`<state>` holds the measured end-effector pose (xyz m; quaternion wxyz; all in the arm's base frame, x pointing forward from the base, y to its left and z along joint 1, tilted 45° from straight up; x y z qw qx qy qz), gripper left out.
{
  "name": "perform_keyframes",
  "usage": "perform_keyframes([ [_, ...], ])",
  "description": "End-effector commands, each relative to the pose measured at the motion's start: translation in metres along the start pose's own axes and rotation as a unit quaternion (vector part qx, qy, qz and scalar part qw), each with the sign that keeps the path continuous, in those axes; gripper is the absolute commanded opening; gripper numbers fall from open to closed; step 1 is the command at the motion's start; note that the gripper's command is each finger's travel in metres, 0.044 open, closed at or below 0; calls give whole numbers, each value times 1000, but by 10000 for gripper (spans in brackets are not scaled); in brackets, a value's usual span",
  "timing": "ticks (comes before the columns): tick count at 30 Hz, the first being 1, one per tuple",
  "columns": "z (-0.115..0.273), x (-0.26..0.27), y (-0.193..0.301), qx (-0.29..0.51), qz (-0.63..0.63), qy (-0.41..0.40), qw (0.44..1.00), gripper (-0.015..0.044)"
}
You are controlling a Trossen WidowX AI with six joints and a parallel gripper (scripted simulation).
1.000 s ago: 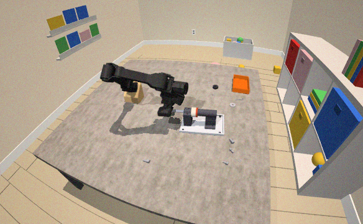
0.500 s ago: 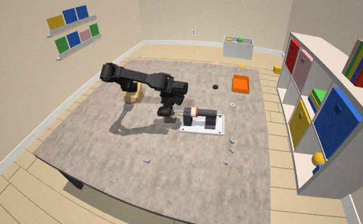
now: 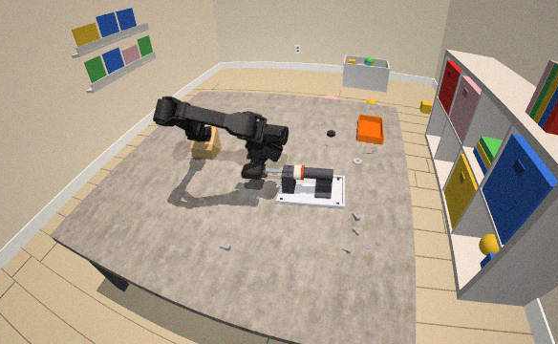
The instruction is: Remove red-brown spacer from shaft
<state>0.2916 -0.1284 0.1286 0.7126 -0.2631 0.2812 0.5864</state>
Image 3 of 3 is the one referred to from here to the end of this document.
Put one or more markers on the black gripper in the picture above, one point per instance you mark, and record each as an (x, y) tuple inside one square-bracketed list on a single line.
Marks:
[(254, 169)]

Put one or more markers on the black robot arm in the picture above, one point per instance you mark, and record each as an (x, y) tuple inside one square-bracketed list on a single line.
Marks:
[(171, 111)]

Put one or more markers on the grey metal shaft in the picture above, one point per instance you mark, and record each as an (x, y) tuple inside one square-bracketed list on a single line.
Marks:
[(273, 170)]

